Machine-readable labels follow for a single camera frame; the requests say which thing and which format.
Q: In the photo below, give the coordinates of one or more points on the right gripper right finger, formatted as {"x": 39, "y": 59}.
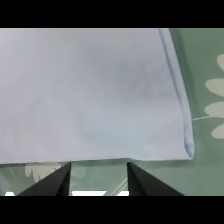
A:
{"x": 146, "y": 183}

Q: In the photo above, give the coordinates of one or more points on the light blue shirt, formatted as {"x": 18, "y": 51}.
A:
{"x": 90, "y": 96}

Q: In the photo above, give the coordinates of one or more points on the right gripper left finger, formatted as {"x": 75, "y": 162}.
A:
{"x": 53, "y": 183}

